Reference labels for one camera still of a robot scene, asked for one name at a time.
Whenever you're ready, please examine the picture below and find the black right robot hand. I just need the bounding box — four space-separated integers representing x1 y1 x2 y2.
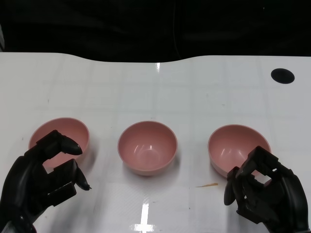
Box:
223 145 309 233

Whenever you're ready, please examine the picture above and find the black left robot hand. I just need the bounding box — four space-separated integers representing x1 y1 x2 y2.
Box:
0 130 93 233

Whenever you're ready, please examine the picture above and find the round black table grommet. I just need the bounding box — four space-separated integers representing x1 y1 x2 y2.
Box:
271 68 295 84

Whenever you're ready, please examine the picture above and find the pink plastic bowl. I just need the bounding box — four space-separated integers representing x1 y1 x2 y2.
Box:
28 117 90 171
118 121 178 177
207 124 272 181

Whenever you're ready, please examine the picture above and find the black backdrop cloth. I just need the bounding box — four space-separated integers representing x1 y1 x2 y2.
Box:
0 0 311 63

